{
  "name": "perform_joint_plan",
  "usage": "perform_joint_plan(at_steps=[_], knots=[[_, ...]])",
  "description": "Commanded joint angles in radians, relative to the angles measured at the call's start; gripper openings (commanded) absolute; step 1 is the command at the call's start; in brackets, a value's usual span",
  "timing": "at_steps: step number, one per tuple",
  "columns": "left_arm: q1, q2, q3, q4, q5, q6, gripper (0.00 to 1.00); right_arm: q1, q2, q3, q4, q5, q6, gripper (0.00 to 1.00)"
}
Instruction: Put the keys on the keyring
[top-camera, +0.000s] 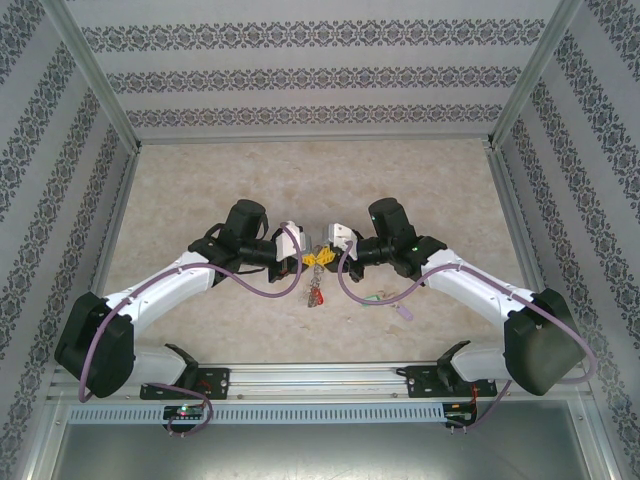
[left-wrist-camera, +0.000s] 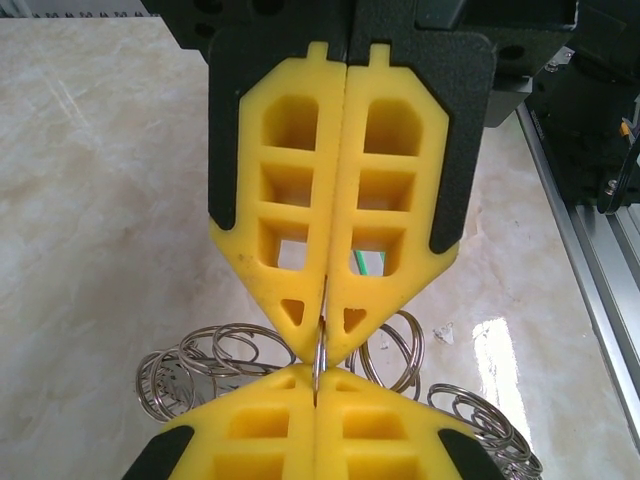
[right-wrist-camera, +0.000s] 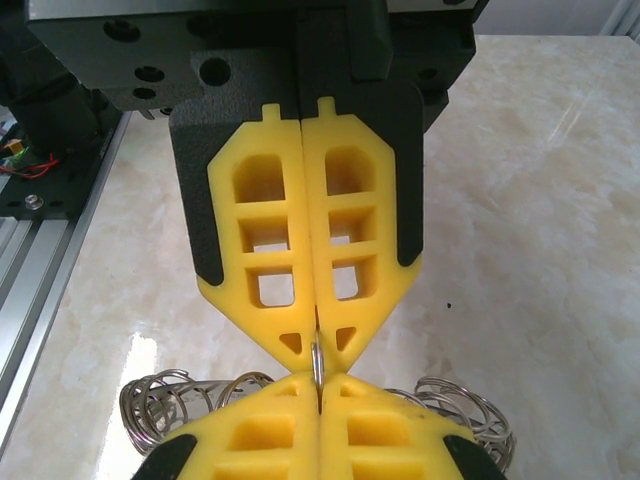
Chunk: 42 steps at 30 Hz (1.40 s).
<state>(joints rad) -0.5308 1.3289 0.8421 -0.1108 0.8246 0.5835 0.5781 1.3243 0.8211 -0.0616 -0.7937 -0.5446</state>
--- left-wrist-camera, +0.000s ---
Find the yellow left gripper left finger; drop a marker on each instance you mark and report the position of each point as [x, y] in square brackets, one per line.
[260, 430]

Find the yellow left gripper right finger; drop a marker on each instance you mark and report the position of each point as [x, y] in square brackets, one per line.
[380, 430]

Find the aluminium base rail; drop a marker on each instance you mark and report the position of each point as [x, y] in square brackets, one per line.
[590, 260]

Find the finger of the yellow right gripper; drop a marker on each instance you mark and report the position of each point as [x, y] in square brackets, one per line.
[425, 150]
[250, 260]

